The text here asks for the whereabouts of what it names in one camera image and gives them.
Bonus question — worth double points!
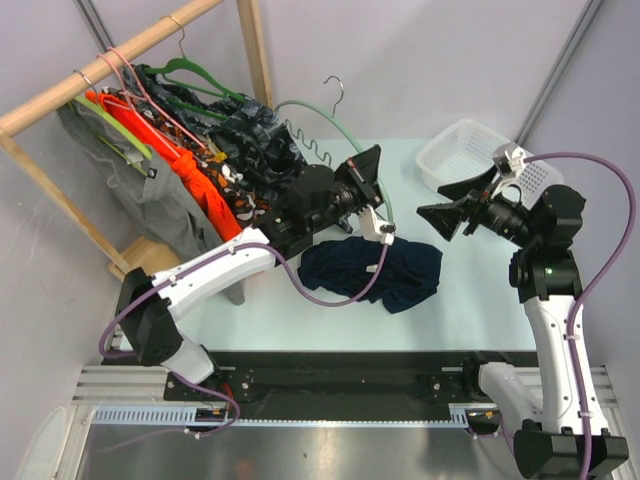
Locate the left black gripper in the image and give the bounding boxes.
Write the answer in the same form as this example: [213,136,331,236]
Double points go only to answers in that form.
[308,147,384,234]

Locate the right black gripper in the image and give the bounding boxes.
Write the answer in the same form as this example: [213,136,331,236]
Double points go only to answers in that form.
[416,164,539,249]

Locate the mint green wavy hanger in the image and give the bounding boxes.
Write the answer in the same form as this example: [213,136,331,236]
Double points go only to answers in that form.
[274,75,394,221]

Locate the navy blue shorts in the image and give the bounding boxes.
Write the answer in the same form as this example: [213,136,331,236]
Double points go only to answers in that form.
[298,237,443,314]

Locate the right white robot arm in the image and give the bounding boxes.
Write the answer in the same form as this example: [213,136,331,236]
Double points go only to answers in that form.
[417,168,629,479]

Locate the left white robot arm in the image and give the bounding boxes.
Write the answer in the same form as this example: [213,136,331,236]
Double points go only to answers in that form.
[116,145,395,400]

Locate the dark camouflage shorts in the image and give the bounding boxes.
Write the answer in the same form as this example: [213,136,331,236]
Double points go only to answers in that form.
[122,65,307,210]

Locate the orange patterned shorts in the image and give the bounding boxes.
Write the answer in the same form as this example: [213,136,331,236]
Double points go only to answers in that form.
[102,89,269,227]

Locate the dark green hanger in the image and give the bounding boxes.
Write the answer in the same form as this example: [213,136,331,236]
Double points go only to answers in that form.
[135,57,248,122]

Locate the bright orange shorts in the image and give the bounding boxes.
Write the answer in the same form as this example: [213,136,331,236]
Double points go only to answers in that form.
[85,92,242,241]

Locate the grey shorts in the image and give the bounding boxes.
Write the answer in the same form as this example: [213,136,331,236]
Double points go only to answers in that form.
[57,102,246,306]

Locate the lime green hanger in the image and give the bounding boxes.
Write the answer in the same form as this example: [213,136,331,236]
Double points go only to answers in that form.
[74,95,152,160]

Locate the white plastic basket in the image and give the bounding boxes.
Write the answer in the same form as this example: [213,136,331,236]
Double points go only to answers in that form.
[415,119,564,209]

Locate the wooden clothes rack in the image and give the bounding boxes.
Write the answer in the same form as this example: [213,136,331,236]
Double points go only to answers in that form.
[1,0,273,273]

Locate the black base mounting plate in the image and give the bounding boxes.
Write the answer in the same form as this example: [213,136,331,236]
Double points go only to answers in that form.
[102,345,551,434]

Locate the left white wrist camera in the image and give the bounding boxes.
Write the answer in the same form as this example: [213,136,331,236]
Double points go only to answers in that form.
[357,205,396,246]

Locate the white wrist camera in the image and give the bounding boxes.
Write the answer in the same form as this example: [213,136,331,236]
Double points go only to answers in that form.
[487,142,527,198]
[357,205,396,246]

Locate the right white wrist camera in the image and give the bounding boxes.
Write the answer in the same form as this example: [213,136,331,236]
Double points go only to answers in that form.
[487,142,527,198]

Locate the white slotted cable duct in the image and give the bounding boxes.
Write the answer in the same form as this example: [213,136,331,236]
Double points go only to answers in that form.
[92,405,469,429]

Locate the pink wire hanger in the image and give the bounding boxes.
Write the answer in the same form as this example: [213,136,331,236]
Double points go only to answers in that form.
[97,47,207,151]

